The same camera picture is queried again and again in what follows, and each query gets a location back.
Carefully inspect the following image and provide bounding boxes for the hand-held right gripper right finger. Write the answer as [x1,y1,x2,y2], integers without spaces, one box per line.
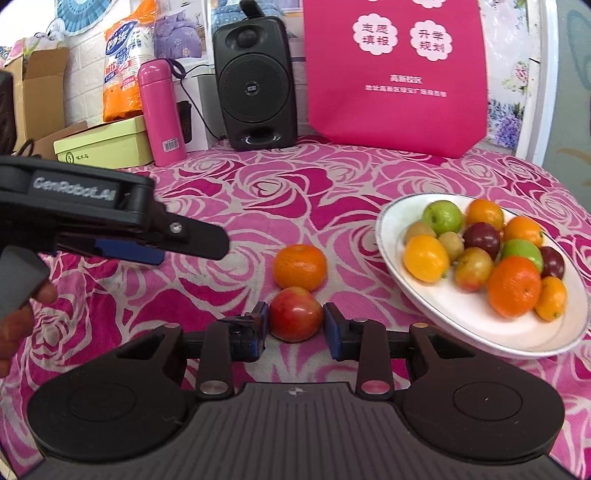
[322,302,478,400]

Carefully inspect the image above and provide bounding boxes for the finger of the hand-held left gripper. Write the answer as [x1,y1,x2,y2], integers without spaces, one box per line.
[55,233,166,265]
[139,203,230,260]

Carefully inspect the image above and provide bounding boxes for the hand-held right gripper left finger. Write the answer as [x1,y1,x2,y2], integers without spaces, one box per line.
[108,302,271,400]

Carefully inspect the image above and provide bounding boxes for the red apple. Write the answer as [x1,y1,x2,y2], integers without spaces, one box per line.
[269,287,324,343]

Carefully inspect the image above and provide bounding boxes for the tangerine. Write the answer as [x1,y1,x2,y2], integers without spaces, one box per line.
[273,244,328,291]
[488,256,542,319]

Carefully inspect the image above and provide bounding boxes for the small yellow orange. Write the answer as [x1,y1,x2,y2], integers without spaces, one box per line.
[534,276,567,322]
[403,235,450,284]

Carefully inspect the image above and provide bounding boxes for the white plate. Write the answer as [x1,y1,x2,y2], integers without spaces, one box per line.
[375,193,591,358]

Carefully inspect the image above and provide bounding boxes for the red-green tomato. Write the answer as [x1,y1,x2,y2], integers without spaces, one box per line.
[455,247,495,293]

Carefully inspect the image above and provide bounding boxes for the green apple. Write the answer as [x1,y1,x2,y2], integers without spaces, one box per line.
[421,200,464,234]
[501,239,544,273]

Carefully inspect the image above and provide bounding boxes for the dark red plum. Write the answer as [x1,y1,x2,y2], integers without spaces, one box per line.
[539,246,565,280]
[463,222,502,260]

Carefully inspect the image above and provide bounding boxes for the large orange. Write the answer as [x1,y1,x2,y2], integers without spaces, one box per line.
[503,216,544,247]
[465,198,505,230]

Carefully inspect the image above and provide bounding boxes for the person's left hand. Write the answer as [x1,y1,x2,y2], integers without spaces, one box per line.
[0,281,59,378]

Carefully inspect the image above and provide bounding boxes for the pale green box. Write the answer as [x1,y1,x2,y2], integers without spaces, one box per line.
[53,114,154,169]

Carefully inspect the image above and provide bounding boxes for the pink rose tablecloth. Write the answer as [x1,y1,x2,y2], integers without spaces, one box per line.
[0,136,591,467]

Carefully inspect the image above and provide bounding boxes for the cardboard box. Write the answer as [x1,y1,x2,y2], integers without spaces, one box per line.
[4,46,88,155]

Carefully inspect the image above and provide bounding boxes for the orange paper cup pack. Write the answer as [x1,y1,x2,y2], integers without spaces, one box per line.
[102,0,158,123]

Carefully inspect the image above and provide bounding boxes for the white carton box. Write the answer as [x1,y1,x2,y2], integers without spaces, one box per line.
[177,74,228,152]

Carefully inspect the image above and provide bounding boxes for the pink thermos bottle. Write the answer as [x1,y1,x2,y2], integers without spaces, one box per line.
[139,59,188,168]

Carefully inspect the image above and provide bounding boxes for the black speaker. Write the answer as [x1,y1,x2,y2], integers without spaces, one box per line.
[212,16,298,152]

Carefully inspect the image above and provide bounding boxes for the blue paper fan decoration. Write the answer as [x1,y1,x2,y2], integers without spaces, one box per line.
[54,0,116,35]

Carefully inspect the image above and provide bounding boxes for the purple bedding poster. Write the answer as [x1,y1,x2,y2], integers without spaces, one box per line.
[152,0,213,61]

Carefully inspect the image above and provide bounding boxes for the magenta tote bag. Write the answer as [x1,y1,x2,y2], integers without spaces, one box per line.
[302,0,489,159]

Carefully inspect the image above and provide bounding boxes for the blue bedding poster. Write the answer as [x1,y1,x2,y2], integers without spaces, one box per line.
[211,0,305,29]

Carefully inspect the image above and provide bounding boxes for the black speaker cable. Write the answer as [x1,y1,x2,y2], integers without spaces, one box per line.
[168,58,218,139]

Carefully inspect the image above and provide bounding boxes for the white door frame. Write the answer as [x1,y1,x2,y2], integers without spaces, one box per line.
[515,0,561,160]

